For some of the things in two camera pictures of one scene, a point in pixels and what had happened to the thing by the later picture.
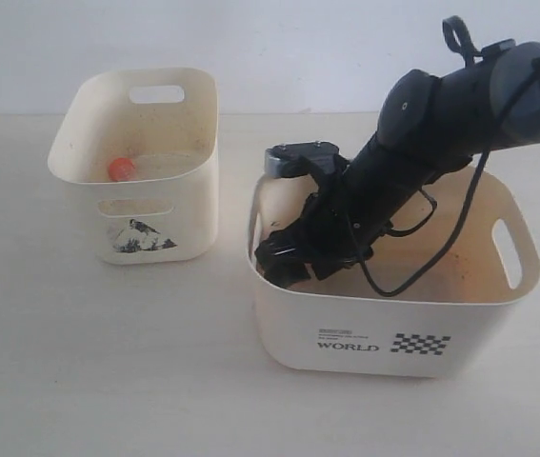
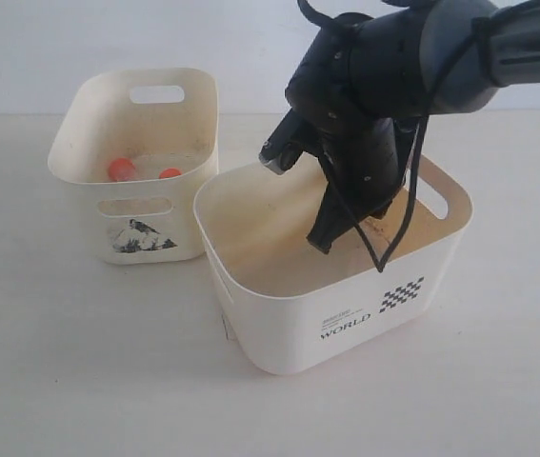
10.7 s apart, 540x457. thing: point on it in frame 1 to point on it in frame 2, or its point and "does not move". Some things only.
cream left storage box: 146,142 does not move
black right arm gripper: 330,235 to 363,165
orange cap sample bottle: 122,169 does not move
